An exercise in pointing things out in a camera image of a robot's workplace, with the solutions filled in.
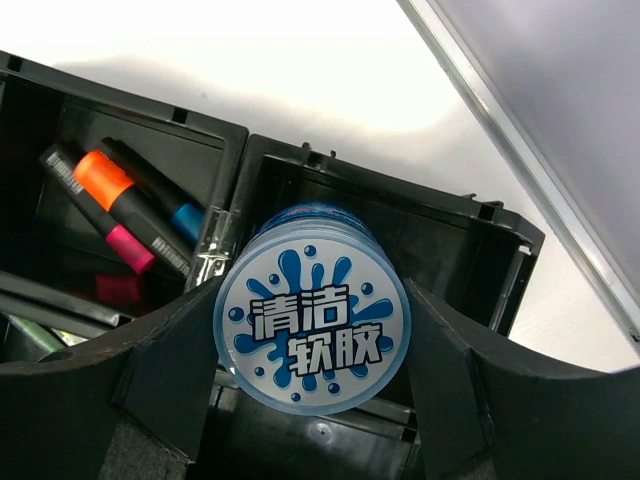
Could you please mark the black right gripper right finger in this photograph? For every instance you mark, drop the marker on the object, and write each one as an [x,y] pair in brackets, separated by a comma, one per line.
[489,408]

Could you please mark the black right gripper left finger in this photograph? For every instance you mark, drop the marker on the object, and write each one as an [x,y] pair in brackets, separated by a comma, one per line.
[129,404]

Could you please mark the green gel pen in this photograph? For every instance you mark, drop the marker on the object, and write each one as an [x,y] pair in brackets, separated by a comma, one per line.
[25,340]

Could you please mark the pink highlighter marker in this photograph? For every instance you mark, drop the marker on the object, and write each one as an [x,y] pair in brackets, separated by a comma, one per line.
[57,162]

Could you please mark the blue highlighter marker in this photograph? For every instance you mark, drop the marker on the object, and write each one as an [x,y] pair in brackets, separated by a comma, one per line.
[184,213]

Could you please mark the blue paint jar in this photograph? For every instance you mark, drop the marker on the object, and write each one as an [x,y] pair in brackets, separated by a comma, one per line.
[312,318]

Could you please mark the orange highlighter marker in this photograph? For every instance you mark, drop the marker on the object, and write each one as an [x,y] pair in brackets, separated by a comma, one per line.
[119,195]

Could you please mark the black organizer tray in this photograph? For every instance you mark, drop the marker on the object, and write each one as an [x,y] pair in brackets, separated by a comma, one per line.
[57,270]

